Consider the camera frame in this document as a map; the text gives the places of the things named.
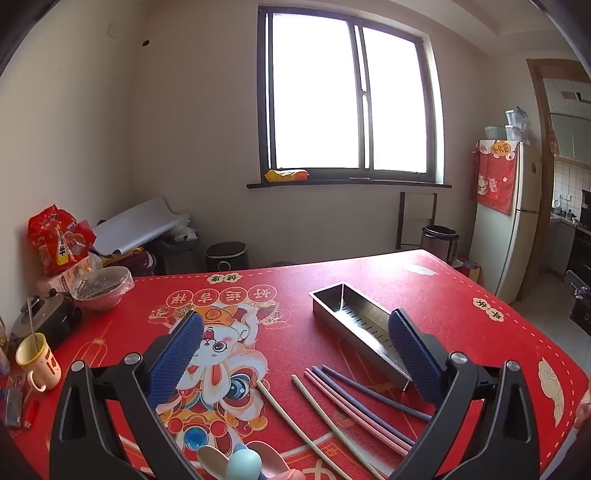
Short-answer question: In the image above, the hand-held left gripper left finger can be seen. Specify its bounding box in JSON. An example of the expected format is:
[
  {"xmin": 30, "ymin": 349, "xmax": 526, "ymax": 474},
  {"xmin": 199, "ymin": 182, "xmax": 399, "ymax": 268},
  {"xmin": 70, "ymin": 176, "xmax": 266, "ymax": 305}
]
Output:
[{"xmin": 48, "ymin": 311, "xmax": 206, "ymax": 480}]

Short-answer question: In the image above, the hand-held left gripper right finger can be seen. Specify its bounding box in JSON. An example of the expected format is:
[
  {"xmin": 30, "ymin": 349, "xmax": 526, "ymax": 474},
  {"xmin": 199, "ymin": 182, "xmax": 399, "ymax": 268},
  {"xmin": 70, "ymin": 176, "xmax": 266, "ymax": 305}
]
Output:
[{"xmin": 387, "ymin": 308, "xmax": 542, "ymax": 480}]

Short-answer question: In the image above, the blue chopstick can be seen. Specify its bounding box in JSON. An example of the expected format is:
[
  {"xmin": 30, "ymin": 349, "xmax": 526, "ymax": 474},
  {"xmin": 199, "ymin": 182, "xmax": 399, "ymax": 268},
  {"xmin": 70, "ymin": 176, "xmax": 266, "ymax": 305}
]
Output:
[
  {"xmin": 311, "ymin": 366, "xmax": 419, "ymax": 448},
  {"xmin": 322, "ymin": 364, "xmax": 433, "ymax": 422}
]

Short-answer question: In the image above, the stainless steel utensil tray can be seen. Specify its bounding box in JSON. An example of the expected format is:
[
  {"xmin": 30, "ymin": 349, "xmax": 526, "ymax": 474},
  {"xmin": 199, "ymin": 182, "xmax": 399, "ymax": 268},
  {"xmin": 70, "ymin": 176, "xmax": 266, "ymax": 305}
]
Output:
[{"xmin": 308, "ymin": 281, "xmax": 415, "ymax": 392}]

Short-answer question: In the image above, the pair of pink chopsticks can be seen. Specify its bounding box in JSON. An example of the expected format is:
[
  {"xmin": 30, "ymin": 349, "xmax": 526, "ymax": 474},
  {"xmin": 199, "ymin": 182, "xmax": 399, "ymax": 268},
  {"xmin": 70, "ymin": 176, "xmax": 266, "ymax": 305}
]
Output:
[{"xmin": 306, "ymin": 368, "xmax": 415, "ymax": 452}]

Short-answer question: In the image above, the green chopstick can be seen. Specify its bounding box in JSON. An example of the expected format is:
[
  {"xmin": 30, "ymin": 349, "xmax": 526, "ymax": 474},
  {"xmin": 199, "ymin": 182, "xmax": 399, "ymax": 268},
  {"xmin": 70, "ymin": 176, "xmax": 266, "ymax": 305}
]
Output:
[
  {"xmin": 255, "ymin": 380, "xmax": 358, "ymax": 469},
  {"xmin": 291, "ymin": 374, "xmax": 387, "ymax": 480}
]

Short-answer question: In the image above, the beige spoon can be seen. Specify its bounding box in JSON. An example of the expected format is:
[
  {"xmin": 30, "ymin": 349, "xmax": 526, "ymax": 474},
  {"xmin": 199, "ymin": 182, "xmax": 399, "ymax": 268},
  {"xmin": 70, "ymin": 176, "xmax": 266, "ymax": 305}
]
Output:
[{"xmin": 197, "ymin": 444, "xmax": 230, "ymax": 480}]

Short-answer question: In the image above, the green spoon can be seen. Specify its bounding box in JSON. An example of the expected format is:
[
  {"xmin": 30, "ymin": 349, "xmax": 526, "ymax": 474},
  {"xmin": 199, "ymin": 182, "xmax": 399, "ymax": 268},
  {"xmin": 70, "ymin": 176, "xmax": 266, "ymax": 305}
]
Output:
[{"xmin": 225, "ymin": 450, "xmax": 264, "ymax": 480}]

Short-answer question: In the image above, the pink spoon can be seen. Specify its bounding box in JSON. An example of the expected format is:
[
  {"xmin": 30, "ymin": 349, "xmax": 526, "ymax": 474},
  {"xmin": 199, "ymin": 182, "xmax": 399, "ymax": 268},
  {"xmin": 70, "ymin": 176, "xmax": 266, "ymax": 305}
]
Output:
[{"xmin": 248, "ymin": 440, "xmax": 296, "ymax": 480}]

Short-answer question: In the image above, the bowl with plastic wrap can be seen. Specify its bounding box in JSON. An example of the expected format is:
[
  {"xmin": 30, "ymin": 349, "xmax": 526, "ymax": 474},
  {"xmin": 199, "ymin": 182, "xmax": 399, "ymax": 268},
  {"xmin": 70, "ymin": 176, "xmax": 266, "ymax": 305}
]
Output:
[{"xmin": 71, "ymin": 266, "xmax": 134, "ymax": 311}]

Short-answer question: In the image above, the cardboard box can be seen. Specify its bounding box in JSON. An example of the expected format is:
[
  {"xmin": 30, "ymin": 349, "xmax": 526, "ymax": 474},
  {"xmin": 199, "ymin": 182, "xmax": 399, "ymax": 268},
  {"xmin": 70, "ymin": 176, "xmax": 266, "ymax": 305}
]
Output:
[{"xmin": 452, "ymin": 258, "xmax": 483, "ymax": 284}]

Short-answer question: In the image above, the black storage box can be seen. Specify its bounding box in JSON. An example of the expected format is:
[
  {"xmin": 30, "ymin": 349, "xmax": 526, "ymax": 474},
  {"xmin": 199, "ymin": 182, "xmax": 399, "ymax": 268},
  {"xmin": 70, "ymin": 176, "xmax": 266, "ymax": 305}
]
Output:
[{"xmin": 152, "ymin": 231, "xmax": 201, "ymax": 275}]

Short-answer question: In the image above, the dark red bag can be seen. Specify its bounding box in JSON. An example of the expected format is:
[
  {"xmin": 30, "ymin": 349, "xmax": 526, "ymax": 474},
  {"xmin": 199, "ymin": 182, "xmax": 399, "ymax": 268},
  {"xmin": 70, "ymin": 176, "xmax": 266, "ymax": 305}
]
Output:
[{"xmin": 104, "ymin": 249, "xmax": 155, "ymax": 278}]

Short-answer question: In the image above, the red printed table mat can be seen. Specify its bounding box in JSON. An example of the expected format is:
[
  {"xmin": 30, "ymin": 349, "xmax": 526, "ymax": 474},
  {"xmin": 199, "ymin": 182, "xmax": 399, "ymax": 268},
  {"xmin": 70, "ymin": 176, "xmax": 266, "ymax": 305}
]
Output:
[{"xmin": 0, "ymin": 249, "xmax": 589, "ymax": 480}]

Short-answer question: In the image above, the black electric cooker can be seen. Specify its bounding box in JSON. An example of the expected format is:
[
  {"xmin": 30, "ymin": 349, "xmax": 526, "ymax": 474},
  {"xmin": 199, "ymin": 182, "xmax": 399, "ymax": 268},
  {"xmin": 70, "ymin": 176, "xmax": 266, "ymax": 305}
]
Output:
[{"xmin": 9, "ymin": 291, "xmax": 84, "ymax": 352}]

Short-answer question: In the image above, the yellow mug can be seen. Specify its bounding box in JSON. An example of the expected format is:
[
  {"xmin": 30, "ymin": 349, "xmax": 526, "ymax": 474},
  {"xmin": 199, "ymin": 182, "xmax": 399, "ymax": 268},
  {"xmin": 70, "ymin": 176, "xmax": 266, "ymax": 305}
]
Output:
[{"xmin": 15, "ymin": 332, "xmax": 62, "ymax": 392}]

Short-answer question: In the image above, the white refrigerator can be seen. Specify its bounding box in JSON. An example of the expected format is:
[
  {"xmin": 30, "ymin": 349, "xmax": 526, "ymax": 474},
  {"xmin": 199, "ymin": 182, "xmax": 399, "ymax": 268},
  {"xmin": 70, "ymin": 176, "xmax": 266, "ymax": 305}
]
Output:
[{"xmin": 466, "ymin": 138, "xmax": 543, "ymax": 303}]

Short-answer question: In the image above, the white rolled sheet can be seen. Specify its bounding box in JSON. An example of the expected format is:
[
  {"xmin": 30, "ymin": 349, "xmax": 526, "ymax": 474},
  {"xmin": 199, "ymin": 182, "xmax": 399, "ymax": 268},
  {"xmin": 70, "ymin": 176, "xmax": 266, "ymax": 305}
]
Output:
[{"xmin": 92, "ymin": 196, "xmax": 192, "ymax": 257}]

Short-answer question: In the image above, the metal stirrer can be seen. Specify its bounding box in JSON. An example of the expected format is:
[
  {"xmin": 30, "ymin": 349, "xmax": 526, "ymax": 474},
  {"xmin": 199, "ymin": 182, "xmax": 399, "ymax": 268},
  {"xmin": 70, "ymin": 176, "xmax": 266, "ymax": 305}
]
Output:
[{"xmin": 27, "ymin": 298, "xmax": 38, "ymax": 352}]

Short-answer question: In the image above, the red snack bag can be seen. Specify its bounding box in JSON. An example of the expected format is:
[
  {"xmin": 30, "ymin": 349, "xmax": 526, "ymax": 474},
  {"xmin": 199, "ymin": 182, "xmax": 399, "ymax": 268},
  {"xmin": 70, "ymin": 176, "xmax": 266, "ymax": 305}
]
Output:
[{"xmin": 27, "ymin": 205, "xmax": 98, "ymax": 278}]

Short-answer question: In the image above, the dark windowsill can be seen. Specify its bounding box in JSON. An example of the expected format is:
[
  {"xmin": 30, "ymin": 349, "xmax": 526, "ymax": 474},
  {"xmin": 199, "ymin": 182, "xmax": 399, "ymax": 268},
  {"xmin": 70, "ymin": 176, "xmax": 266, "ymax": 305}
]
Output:
[{"xmin": 247, "ymin": 179, "xmax": 453, "ymax": 189}]

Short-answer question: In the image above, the red printed cloth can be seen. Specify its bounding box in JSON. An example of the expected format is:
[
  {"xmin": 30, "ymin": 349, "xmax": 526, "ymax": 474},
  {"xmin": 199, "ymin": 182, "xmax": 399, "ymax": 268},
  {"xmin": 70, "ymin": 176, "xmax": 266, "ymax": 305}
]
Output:
[{"xmin": 470, "ymin": 141, "xmax": 518, "ymax": 215}]

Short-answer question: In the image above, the clear plastic container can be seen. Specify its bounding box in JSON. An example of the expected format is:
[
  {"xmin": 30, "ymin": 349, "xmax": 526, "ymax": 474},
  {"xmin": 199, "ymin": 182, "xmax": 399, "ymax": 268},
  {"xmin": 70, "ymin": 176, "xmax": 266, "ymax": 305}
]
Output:
[{"xmin": 505, "ymin": 108, "xmax": 531, "ymax": 141}]

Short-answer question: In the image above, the dark framed window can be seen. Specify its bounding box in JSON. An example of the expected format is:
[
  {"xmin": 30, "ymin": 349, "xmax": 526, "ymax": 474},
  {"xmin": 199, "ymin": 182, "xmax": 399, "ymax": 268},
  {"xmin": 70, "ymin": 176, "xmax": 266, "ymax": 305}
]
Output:
[{"xmin": 257, "ymin": 6, "xmax": 446, "ymax": 184}]

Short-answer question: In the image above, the metal chair frame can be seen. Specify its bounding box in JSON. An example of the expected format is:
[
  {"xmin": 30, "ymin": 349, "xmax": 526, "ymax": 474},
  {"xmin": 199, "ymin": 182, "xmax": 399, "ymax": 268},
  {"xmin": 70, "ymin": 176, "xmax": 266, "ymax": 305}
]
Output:
[{"xmin": 398, "ymin": 191, "xmax": 438, "ymax": 252}]

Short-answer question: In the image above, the wooden door frame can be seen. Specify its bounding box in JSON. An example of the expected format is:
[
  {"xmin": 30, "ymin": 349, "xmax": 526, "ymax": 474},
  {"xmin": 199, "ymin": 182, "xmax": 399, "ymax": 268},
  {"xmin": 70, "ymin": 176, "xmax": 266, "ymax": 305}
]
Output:
[{"xmin": 508, "ymin": 58, "xmax": 591, "ymax": 303}]

